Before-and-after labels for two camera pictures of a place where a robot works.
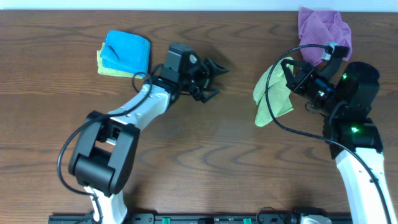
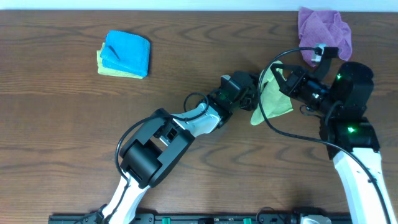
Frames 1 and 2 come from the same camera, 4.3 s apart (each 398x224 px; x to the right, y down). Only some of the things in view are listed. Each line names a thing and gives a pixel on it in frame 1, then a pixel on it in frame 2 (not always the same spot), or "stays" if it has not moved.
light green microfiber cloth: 280,94 stays
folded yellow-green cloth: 103,71 stays
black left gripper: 211,69 -> 252,104
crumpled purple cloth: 321,27 stays
